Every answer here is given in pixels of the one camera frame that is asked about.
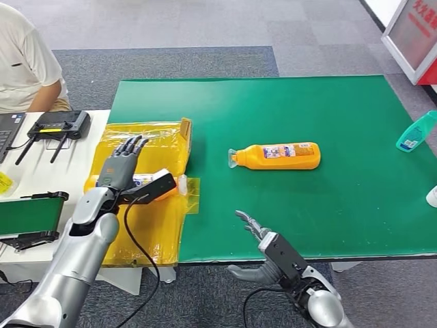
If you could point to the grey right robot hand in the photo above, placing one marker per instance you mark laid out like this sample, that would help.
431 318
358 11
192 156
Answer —
283 258

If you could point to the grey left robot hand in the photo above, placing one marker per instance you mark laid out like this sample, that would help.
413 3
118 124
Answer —
118 170

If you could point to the orange bottle with clear cap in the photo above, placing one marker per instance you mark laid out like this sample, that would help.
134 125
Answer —
150 177
283 160

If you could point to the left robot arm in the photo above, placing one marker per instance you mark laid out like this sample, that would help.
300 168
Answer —
78 253

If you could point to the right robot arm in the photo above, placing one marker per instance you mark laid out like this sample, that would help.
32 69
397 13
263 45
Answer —
324 312

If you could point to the teal plastic bottle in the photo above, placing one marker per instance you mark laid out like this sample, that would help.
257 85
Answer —
414 133

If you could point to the green table mat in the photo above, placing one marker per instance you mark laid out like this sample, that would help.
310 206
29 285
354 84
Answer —
307 212

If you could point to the yellow tape-wrapped tray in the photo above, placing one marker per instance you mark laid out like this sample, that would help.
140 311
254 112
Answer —
153 231

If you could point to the black-edged work table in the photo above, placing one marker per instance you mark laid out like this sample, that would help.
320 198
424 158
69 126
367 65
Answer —
345 266

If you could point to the black controller with antennas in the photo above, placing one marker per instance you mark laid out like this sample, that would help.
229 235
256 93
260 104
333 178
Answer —
61 123

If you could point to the white side table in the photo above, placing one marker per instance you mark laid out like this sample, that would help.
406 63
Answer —
119 280

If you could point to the green board with black brackets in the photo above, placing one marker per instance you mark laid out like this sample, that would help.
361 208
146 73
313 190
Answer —
27 215

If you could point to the dark laptop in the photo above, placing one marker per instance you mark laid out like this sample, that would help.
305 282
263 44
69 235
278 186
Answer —
10 131

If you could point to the yellow paper tag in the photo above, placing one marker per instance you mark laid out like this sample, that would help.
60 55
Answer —
5 183

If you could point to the person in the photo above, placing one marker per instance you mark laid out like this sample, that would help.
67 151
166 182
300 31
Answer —
23 59

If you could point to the white round container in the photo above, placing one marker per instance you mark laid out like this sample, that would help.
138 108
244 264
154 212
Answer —
432 197

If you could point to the red and white glass cabinet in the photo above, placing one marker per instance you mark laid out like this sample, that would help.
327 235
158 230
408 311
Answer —
410 36

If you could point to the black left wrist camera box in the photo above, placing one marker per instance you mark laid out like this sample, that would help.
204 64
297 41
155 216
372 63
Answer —
157 188

